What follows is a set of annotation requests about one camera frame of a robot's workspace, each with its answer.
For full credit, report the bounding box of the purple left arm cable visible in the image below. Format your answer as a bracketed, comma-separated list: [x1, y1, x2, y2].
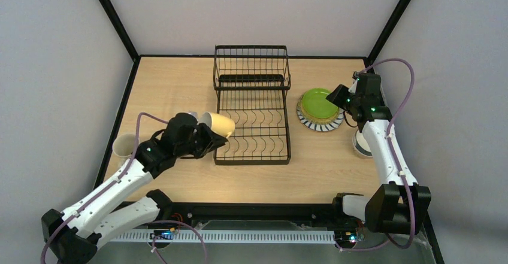
[40, 113, 209, 264]

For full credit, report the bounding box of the right controller board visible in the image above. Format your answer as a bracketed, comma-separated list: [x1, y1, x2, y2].
[334, 229, 365, 243]

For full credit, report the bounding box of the cream ceramic mug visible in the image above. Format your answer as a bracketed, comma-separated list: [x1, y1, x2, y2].
[112, 133, 138, 159]

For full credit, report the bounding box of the left controller board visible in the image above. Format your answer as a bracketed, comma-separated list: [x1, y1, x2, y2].
[150, 229, 177, 240]

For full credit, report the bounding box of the blue striped white plate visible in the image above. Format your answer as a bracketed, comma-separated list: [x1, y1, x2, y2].
[297, 101, 344, 132]

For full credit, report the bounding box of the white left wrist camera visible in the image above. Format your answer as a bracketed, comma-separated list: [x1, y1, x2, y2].
[188, 111, 198, 119]

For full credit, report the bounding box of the white bowl dark rim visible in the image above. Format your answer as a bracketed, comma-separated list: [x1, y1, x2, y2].
[352, 130, 372, 159]

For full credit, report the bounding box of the controller board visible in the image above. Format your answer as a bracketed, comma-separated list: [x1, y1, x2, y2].
[334, 229, 365, 243]
[150, 229, 177, 240]

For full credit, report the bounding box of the yellow handled mug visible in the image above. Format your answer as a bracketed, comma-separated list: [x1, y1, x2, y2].
[198, 112, 235, 138]

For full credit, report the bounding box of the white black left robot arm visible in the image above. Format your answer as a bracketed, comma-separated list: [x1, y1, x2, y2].
[40, 112, 235, 263]

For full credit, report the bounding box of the black aluminium frame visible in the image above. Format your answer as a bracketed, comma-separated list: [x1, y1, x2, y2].
[94, 0, 445, 263]

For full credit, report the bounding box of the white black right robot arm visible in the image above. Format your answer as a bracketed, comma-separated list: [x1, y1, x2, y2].
[326, 72, 431, 235]

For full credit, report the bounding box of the white slotted cable duct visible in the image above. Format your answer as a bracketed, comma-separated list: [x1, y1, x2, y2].
[112, 229, 335, 244]

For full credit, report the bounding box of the black wire dish rack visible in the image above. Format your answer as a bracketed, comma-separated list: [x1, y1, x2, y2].
[213, 45, 291, 166]

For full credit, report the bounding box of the green plate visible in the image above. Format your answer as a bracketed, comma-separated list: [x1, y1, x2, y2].
[300, 88, 339, 121]

